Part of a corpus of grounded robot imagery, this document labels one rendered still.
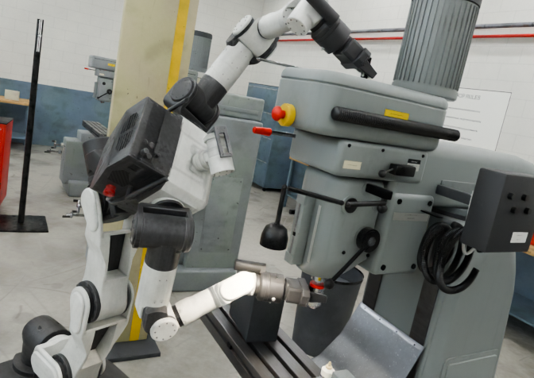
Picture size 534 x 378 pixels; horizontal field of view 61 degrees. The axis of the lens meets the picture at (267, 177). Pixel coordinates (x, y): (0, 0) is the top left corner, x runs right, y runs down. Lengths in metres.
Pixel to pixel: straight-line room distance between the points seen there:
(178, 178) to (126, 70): 1.64
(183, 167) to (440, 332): 0.98
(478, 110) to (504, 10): 1.21
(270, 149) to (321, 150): 7.37
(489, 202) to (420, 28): 0.54
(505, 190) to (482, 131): 4.94
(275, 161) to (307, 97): 7.56
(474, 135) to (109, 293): 5.28
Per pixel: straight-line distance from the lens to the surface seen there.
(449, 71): 1.46
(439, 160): 1.47
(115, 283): 1.65
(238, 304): 1.79
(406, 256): 1.48
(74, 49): 10.09
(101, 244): 1.56
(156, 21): 2.86
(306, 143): 1.31
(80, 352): 1.81
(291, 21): 1.26
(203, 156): 1.27
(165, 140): 1.26
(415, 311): 1.68
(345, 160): 1.20
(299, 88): 1.20
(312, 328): 3.51
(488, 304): 1.79
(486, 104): 6.24
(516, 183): 1.30
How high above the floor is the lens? 1.80
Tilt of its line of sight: 10 degrees down
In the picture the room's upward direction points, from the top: 11 degrees clockwise
